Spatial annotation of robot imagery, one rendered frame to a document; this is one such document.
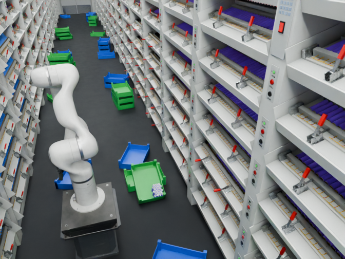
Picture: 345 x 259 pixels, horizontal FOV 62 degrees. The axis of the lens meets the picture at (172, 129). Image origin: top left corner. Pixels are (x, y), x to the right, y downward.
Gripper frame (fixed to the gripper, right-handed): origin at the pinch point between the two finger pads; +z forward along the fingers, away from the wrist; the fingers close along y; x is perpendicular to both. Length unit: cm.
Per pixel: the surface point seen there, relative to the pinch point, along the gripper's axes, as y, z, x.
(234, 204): 95, 15, 9
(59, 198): -39, 8, 41
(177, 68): 58, -78, 30
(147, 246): 36, 39, 38
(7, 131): -52, -34, -2
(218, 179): 86, 2, 19
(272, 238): 112, 30, -3
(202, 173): 70, -6, 46
